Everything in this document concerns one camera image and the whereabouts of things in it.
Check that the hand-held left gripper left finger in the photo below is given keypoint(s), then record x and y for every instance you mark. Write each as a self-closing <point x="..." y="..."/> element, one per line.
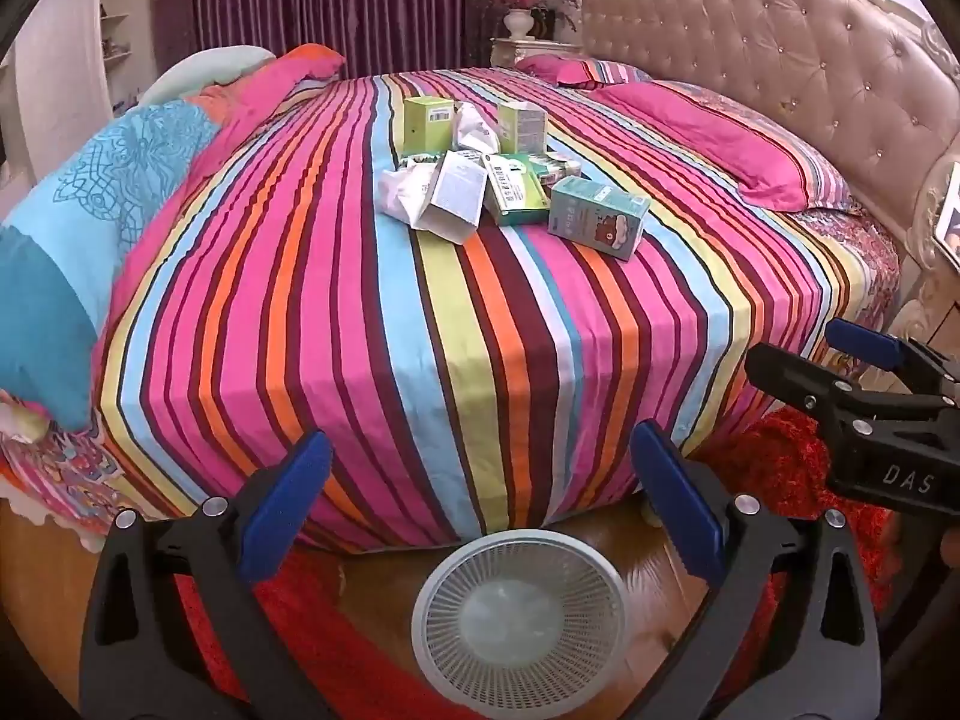
<point x="292" y="502"/>

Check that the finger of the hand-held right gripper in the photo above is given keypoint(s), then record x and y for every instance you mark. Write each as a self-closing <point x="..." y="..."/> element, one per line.
<point x="787" y="375"/>
<point x="862" y="341"/>

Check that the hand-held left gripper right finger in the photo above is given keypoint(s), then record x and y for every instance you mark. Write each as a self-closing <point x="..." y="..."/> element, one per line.
<point x="671" y="502"/>

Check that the white mesh waste basket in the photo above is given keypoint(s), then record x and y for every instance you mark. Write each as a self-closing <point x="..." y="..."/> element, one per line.
<point x="517" y="615"/>

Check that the teal box with bear print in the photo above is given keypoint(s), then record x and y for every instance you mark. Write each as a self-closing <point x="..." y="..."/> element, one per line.
<point x="596" y="216"/>

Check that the small white green pack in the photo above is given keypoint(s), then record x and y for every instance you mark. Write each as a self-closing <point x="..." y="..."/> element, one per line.
<point x="561" y="163"/>

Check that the green and white medicine box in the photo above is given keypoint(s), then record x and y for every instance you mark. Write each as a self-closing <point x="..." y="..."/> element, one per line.
<point x="517" y="195"/>

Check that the white paper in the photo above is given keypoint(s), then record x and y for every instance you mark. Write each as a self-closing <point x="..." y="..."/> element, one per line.
<point x="401" y="191"/>
<point x="474" y="131"/>

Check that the tall white carton box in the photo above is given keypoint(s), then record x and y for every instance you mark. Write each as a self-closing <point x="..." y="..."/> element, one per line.
<point x="454" y="195"/>

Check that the plain green box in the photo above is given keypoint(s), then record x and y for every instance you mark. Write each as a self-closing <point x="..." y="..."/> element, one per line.
<point x="521" y="127"/>

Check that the green box with white label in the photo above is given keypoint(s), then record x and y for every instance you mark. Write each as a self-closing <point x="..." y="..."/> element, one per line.
<point x="427" y="124"/>

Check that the striped bed sheet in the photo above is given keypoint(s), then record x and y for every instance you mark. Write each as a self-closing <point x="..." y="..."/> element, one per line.
<point x="420" y="360"/>

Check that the large pink pillow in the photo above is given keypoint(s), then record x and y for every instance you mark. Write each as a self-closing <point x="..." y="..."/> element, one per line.
<point x="720" y="135"/>

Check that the pale yellow pillow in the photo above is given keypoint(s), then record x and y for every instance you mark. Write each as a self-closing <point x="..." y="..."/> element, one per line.
<point x="21" y="424"/>

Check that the blue patterned quilt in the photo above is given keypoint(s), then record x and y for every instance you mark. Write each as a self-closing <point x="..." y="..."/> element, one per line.
<point x="82" y="240"/>

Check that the small pink pillow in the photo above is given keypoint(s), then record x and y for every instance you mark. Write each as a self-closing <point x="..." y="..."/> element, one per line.
<point x="570" y="69"/>

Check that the pink and orange quilt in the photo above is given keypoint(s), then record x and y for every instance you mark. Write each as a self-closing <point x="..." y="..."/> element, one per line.
<point x="247" y="105"/>

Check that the cream nightstand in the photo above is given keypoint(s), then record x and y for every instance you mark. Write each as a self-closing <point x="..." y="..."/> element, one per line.
<point x="525" y="51"/>

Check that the light green pillow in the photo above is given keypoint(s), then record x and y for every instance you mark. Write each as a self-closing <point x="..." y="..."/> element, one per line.
<point x="202" y="71"/>

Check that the white vase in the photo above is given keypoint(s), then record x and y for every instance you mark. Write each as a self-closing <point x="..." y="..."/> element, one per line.
<point x="519" y="22"/>

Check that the white wardrobe with shelves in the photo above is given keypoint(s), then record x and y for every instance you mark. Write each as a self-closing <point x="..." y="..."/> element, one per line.
<point x="67" y="67"/>

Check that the purple curtain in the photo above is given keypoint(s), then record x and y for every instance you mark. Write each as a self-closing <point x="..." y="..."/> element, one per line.
<point x="337" y="0"/>

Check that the cream tufted bed frame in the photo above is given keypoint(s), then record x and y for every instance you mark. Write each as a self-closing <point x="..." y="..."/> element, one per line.
<point x="787" y="30"/>

